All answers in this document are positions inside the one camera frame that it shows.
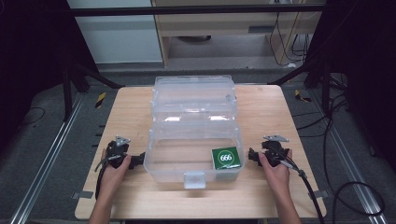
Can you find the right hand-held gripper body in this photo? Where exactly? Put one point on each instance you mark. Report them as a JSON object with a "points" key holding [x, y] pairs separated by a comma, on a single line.
{"points": [[274, 152]]}

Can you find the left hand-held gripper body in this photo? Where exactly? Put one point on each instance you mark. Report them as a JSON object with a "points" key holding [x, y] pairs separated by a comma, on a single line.
{"points": [[116, 152]]}

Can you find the clear plastic storage box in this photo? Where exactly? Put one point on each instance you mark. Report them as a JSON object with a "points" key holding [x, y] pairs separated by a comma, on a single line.
{"points": [[193, 124]]}

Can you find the person's right hand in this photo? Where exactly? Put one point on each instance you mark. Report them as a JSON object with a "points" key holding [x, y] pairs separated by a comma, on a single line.
{"points": [[277, 177]]}

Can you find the person's left hand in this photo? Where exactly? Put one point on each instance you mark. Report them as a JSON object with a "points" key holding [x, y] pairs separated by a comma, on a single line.
{"points": [[112, 179]]}

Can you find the green square box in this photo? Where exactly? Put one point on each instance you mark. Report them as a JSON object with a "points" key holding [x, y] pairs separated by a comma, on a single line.
{"points": [[226, 158]]}

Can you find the grey tape strip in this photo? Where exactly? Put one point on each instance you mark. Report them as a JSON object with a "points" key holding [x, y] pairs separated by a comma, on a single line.
{"points": [[82, 195], [319, 194]]}

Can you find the yellow black striped tape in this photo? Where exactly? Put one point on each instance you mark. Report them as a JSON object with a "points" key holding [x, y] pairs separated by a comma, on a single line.
{"points": [[301, 96], [100, 100]]}

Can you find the black metal stand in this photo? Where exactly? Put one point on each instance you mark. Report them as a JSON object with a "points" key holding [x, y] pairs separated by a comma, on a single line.
{"points": [[67, 93], [325, 90]]}

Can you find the black curtain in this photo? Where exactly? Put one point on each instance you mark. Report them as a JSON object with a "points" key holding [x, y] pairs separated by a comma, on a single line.
{"points": [[31, 62], [364, 77]]}

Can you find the white cabinet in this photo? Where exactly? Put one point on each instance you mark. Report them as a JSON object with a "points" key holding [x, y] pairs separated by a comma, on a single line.
{"points": [[118, 34]]}

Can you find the light wooden desk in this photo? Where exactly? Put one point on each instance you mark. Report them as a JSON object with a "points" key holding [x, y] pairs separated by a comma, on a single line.
{"points": [[218, 23]]}

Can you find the black horizontal bar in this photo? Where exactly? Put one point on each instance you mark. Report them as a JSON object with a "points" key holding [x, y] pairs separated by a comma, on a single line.
{"points": [[186, 10]]}

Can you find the aluminium floor rail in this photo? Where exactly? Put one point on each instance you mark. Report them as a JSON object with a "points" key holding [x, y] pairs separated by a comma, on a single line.
{"points": [[351, 174], [46, 161]]}

